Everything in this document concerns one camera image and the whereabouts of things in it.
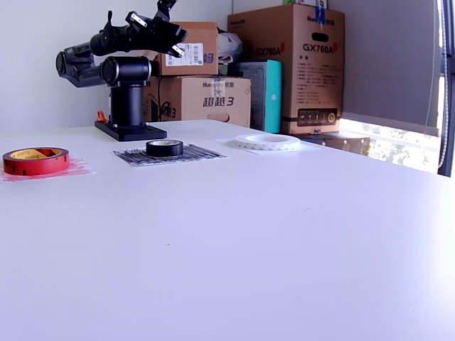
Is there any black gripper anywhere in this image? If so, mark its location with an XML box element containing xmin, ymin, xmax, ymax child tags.
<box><xmin>124</xmin><ymin>10</ymin><xmax>188</xmax><ymax>58</ymax></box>

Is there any black tape roll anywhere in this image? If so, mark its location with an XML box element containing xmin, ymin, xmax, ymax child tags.
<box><xmin>145</xmin><ymin>139</ymin><xmax>185</xmax><ymax>158</ymax></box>

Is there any white tape roll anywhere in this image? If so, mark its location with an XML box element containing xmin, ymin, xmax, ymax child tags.
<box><xmin>233</xmin><ymin>134</ymin><xmax>301</xmax><ymax>152</ymax></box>

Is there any red tape roll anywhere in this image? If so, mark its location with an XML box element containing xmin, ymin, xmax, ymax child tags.
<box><xmin>2</xmin><ymin>147</ymin><xmax>71</xmax><ymax>177</ymax></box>

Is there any small labelled cardboard box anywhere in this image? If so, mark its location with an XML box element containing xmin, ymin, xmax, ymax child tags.
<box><xmin>144</xmin><ymin>21</ymin><xmax>220</xmax><ymax>77</ymax></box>

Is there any white plastic bag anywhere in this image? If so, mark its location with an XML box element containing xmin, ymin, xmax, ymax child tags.
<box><xmin>217</xmin><ymin>31</ymin><xmax>244</xmax><ymax>65</ymax></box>

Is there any cardboard box with blue print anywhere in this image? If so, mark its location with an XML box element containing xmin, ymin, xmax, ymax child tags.
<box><xmin>141</xmin><ymin>75</ymin><xmax>252</xmax><ymax>128</ymax></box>

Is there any teal product box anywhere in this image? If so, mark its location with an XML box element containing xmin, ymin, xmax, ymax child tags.
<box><xmin>227</xmin><ymin>59</ymin><xmax>283</xmax><ymax>134</ymax></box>

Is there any black scribbled paper sheet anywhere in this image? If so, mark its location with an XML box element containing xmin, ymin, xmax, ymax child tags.
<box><xmin>112</xmin><ymin>142</ymin><xmax>228</xmax><ymax>168</ymax></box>

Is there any tall cardboard box GX760A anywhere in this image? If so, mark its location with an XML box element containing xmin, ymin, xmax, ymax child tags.
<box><xmin>227</xmin><ymin>3</ymin><xmax>346</xmax><ymax>135</ymax></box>

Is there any red scribbled paper sheet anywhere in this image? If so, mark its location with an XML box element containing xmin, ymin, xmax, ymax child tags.
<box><xmin>0</xmin><ymin>152</ymin><xmax>96</xmax><ymax>184</ymax></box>

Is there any plain white paper sheet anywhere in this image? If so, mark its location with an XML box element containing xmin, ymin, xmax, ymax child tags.
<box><xmin>215</xmin><ymin>135</ymin><xmax>323</xmax><ymax>156</ymax></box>

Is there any grey roller blind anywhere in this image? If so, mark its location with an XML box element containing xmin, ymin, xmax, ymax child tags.
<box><xmin>328</xmin><ymin>0</ymin><xmax>441</xmax><ymax>138</ymax></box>

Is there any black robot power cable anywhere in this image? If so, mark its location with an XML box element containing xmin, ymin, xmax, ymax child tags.
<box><xmin>156</xmin><ymin>76</ymin><xmax>172</xmax><ymax>121</ymax></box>

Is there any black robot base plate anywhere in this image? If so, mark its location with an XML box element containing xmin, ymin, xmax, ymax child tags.
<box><xmin>94</xmin><ymin>119</ymin><xmax>168</xmax><ymax>142</ymax></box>

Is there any white bead chain cord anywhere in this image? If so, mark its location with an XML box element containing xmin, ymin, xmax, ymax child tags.
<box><xmin>437</xmin><ymin>0</ymin><xmax>449</xmax><ymax>170</ymax></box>

